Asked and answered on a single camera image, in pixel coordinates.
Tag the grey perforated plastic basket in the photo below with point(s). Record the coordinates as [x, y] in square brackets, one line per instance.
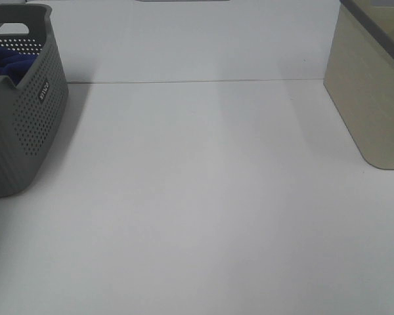
[30, 109]

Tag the beige plastic basket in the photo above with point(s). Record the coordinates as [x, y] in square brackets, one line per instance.
[359, 77]

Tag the blue microfibre towel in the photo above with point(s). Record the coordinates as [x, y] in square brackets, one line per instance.
[14, 64]

